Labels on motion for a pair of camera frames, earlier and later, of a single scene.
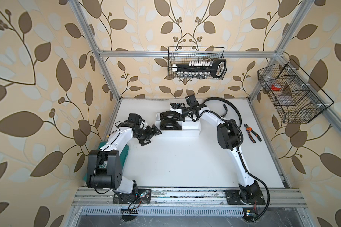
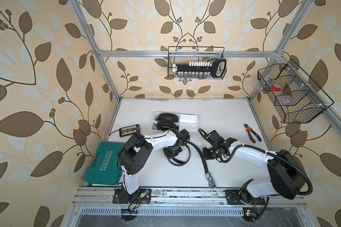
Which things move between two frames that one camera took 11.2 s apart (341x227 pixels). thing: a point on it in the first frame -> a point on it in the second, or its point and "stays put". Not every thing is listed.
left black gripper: x=148 y=134 -> x=169 y=155
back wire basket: x=176 y=55 stays put
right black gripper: x=179 y=113 -> x=204 y=150
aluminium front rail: x=275 y=197 stays put
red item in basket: x=274 y=88 stays put
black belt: x=226 y=110 -> x=209 y=177
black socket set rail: x=201 y=69 stays put
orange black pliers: x=249 y=129 stays put
